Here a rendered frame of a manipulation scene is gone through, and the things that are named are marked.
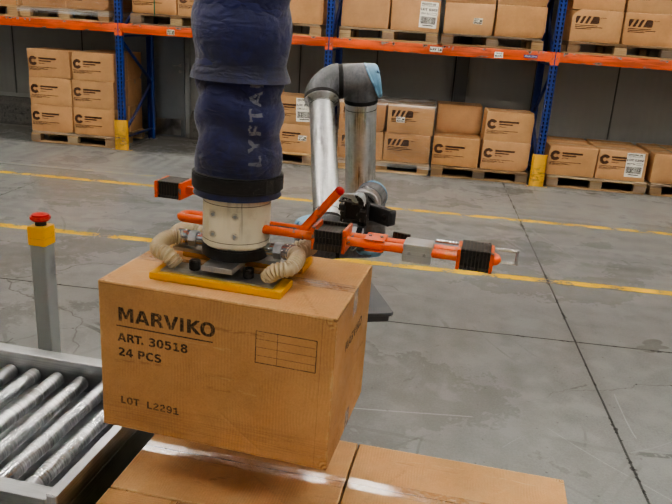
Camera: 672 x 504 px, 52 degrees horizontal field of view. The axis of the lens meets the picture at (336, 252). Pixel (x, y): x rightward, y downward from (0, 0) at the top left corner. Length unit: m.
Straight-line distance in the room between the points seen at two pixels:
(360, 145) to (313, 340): 1.03
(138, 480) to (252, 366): 0.53
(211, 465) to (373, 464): 0.46
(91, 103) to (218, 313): 8.38
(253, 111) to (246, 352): 0.56
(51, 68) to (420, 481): 8.75
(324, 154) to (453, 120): 7.18
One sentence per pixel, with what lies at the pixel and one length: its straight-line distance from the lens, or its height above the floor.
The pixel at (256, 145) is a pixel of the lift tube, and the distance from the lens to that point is 1.64.
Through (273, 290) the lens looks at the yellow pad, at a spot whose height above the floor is 1.13.
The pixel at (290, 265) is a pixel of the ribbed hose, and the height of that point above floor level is 1.19.
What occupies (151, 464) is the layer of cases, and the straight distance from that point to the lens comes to 2.08.
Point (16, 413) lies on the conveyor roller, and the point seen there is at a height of 0.54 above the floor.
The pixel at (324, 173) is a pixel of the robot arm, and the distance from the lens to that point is 2.19.
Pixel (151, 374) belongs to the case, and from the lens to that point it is 1.80.
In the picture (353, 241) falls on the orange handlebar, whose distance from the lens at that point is 1.66.
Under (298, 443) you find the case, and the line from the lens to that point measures 1.73.
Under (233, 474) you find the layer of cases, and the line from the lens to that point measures 2.02.
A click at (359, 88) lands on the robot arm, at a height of 1.54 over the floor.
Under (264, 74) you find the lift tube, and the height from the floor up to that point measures 1.62.
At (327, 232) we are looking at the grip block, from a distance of 1.65.
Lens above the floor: 1.73
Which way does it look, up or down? 18 degrees down
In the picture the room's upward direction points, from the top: 4 degrees clockwise
